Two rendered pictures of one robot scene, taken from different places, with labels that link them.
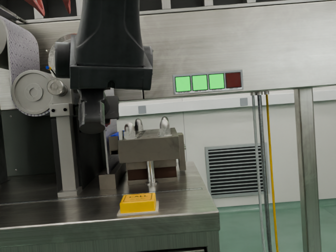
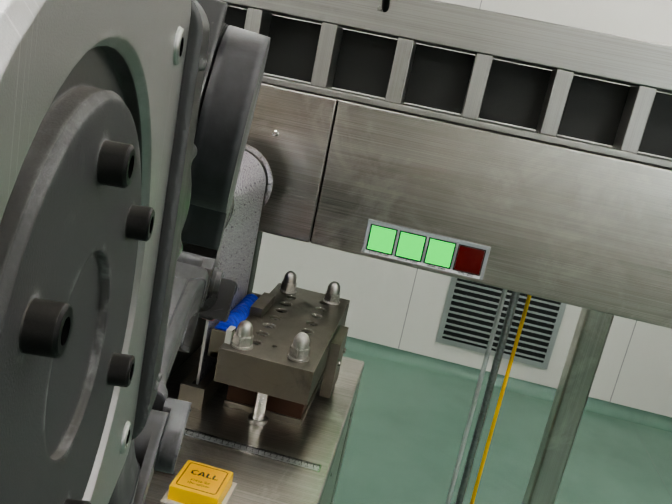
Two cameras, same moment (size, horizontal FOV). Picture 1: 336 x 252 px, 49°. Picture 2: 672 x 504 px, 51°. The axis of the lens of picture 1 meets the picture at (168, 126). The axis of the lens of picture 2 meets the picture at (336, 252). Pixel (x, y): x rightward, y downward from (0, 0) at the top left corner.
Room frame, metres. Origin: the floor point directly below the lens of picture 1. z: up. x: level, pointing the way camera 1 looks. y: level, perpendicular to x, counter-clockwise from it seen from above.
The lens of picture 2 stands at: (-0.07, -0.14, 1.50)
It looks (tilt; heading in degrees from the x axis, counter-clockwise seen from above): 15 degrees down; 7
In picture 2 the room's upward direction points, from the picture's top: 12 degrees clockwise
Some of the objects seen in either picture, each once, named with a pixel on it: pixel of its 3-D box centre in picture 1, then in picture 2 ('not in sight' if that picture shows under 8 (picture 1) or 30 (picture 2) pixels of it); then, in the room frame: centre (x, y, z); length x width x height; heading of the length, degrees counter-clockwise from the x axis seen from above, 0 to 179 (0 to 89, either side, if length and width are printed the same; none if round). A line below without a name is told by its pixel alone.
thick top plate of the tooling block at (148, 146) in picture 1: (151, 142); (290, 335); (1.15, 0.05, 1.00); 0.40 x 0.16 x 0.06; 0
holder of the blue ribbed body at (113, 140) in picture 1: (120, 141); (238, 323); (1.11, 0.15, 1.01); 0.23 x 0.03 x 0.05; 0
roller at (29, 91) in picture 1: (48, 93); not in sight; (1.12, 0.35, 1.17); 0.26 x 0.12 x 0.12; 0
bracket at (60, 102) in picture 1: (64, 136); not in sight; (0.95, 0.27, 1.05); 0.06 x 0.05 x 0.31; 0
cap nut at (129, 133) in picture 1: (129, 130); (244, 333); (0.98, 0.10, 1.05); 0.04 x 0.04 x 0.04
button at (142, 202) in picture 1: (138, 203); (201, 485); (0.76, 0.07, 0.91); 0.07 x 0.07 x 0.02; 0
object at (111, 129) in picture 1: (109, 109); (234, 268); (1.12, 0.17, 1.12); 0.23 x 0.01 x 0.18; 0
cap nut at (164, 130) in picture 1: (164, 127); (300, 345); (0.99, 0.01, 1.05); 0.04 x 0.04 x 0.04
